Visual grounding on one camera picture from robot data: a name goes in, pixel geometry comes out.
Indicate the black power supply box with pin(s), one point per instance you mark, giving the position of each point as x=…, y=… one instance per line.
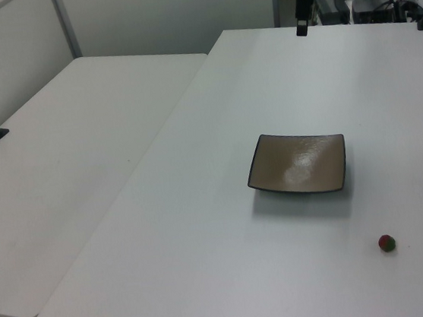
x=332, y=9

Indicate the red green toy strawberry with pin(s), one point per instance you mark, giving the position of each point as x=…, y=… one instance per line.
x=387, y=243

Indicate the grey metal partition post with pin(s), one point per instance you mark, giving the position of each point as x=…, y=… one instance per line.
x=65, y=26

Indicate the black controller box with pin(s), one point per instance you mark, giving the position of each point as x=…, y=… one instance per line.
x=372, y=10

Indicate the square brown ceramic plate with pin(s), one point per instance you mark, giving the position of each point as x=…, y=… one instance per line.
x=298, y=164

